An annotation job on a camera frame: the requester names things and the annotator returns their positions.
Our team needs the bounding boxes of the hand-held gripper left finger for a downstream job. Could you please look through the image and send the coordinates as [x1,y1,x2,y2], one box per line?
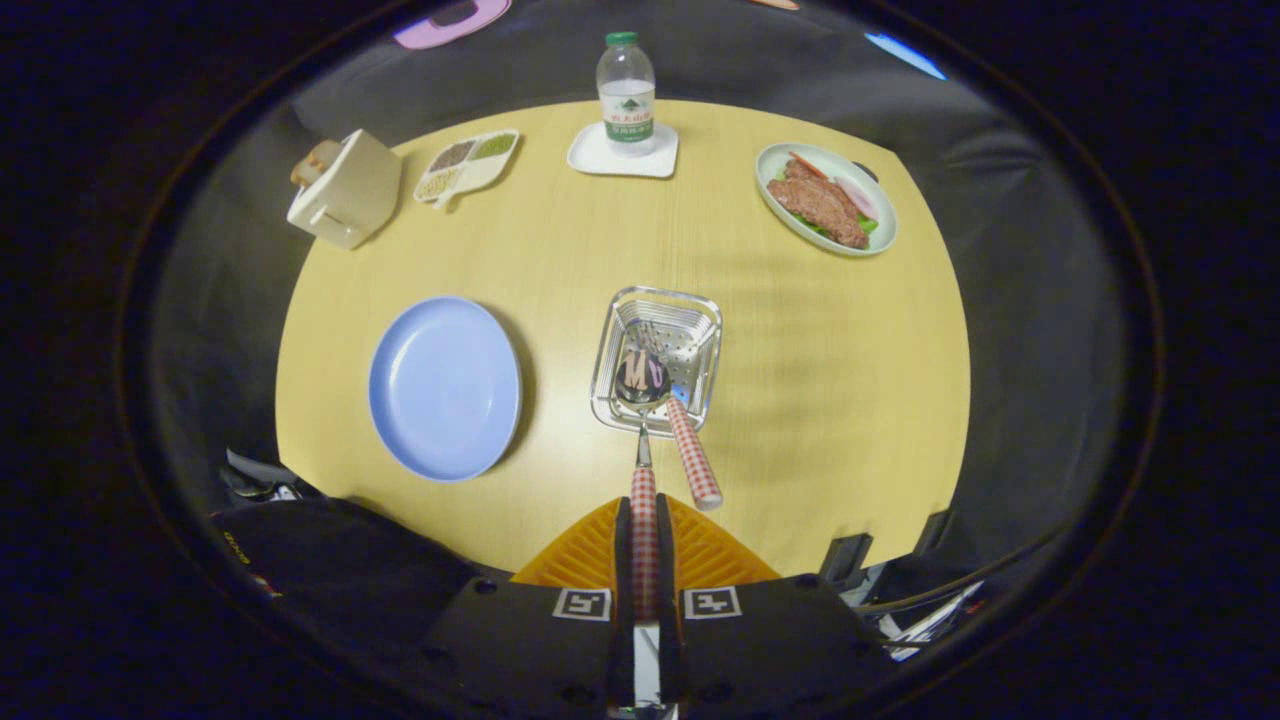
[420,497,636,719]

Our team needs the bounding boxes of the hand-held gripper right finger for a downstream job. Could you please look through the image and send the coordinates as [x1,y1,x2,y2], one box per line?
[655,493,896,719]

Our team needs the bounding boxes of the spoon with red checked handle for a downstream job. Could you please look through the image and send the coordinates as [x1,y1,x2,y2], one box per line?
[614,347,674,623]

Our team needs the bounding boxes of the square steel drain basket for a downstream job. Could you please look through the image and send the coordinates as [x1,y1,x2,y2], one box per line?
[590,286,724,438]

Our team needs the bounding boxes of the blue plate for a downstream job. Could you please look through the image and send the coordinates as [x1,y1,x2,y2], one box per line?
[368,296,523,483]

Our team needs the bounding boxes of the pale green plate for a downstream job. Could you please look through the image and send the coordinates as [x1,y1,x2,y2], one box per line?
[755,142,899,258]

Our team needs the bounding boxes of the meat slices with vegetables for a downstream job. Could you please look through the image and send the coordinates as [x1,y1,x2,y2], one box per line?
[767,152,880,250]

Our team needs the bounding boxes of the white square coaster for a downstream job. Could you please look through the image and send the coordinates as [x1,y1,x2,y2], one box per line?
[567,121,680,179]

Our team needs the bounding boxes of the white divided grain dish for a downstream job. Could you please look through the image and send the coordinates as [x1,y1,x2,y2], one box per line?
[414,129,521,211]

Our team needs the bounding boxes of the cream toaster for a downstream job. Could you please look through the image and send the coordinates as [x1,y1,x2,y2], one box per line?
[287,129,402,250]

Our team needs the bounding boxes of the clear water bottle green cap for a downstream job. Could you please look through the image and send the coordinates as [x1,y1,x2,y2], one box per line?
[597,32,657,157]

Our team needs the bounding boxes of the toasted bread slices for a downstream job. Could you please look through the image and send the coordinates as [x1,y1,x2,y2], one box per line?
[291,140,343,188]

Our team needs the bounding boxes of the fork with red checked handle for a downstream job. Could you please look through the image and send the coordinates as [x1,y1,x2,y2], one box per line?
[635,320,723,512]

